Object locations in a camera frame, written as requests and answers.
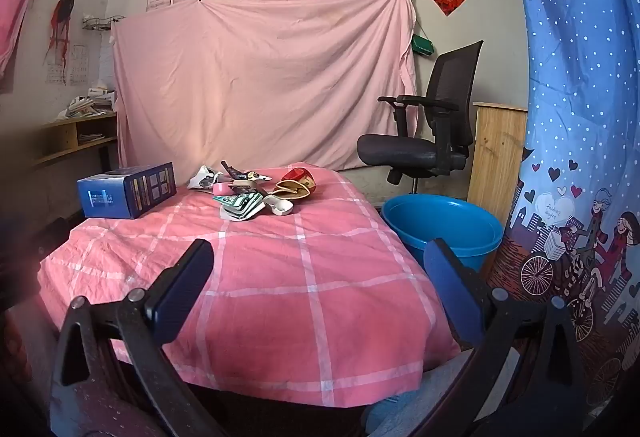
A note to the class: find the blue plastic basin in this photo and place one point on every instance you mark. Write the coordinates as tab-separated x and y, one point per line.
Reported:
450	217

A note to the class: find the wooden cabinet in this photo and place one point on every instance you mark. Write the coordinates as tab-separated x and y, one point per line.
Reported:
495	157

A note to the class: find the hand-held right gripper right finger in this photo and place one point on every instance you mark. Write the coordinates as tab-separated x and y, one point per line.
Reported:
452	289

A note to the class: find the crushed beige paper cup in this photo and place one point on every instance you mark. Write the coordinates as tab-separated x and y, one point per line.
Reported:
292	191

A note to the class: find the white wall calendar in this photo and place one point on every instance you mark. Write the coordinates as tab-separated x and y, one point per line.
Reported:
76	67

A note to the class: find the green hanging pouch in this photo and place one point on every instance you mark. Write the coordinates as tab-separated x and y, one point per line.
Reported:
422	45

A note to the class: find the white plastic case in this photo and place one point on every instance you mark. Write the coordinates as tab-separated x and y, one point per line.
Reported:
277	205

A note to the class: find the shelf books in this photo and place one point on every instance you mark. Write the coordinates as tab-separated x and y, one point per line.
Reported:
90	137

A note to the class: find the white carton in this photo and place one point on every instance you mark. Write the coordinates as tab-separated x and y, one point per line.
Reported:
102	92

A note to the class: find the stack of papers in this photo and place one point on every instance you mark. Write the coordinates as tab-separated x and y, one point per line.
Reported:
85	107

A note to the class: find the person's grey trousers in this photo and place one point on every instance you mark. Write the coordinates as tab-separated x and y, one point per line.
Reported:
395	417

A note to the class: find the dark blue snack packet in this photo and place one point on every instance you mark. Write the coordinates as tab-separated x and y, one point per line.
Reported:
229	168

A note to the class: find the white printed plastic wrapper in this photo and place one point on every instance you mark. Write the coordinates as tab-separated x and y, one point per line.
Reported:
240	206

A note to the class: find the pink hanging sheet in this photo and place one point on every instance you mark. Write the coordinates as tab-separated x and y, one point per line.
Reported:
260	82

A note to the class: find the white yellow wrapper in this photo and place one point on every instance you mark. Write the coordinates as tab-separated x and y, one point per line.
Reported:
260	177

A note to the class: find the wooden shelf with papers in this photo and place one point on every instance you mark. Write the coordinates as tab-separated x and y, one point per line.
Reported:
65	139

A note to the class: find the blue dotted cartoon curtain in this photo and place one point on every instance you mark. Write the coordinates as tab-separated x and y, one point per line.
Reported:
575	92

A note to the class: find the black office chair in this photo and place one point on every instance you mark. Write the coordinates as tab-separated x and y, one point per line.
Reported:
400	152

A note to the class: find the red knot wall ornament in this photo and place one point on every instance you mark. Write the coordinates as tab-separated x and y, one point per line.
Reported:
62	12

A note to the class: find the crumpled silver white packet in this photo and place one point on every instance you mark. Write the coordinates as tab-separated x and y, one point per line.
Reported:
202	177

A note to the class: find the pink checked blanket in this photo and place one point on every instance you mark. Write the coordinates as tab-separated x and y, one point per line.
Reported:
300	297

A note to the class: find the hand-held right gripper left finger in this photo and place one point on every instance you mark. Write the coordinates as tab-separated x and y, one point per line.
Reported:
180	289

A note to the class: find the blue cardboard box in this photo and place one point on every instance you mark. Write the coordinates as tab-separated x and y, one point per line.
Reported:
125	197

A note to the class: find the pink and white round lid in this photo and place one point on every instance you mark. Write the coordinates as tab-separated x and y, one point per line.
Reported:
221	188

